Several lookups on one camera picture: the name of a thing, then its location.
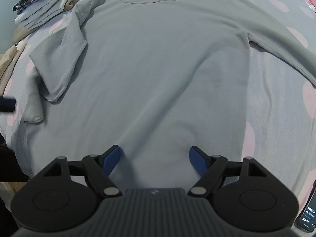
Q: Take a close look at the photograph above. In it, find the pale grey folded garment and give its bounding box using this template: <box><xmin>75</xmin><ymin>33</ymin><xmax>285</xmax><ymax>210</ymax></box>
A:
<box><xmin>15</xmin><ymin>0</ymin><xmax>72</xmax><ymax>30</ymax></box>

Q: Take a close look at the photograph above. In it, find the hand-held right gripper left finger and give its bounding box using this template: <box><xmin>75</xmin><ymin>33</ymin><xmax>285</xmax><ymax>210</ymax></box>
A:
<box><xmin>43</xmin><ymin>144</ymin><xmax>123</xmax><ymax>198</ymax></box>

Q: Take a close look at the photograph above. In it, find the black smartphone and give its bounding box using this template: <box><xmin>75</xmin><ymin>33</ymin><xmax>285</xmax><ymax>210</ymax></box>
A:
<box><xmin>295</xmin><ymin>180</ymin><xmax>316</xmax><ymax>232</ymax></box>

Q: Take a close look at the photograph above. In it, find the beige and white garment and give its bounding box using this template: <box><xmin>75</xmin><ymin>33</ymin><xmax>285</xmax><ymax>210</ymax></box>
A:
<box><xmin>0</xmin><ymin>41</ymin><xmax>26</xmax><ymax>92</ymax></box>

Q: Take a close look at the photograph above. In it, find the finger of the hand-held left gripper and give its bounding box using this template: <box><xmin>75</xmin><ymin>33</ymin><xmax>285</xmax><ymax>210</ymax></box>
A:
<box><xmin>0</xmin><ymin>96</ymin><xmax>17</xmax><ymax>113</ymax></box>

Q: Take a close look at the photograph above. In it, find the tan folded cloth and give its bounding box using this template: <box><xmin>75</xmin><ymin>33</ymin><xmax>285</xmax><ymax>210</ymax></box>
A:
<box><xmin>12</xmin><ymin>25</ymin><xmax>33</xmax><ymax>42</ymax></box>

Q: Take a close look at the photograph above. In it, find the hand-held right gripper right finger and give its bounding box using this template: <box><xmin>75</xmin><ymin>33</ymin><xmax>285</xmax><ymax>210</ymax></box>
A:
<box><xmin>188</xmin><ymin>145</ymin><xmax>268</xmax><ymax>198</ymax></box>

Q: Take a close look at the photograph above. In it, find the light grey-blue long-sleeve shirt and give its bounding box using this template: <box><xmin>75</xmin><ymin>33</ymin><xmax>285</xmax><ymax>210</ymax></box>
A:
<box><xmin>5</xmin><ymin>0</ymin><xmax>316</xmax><ymax>190</ymax></box>

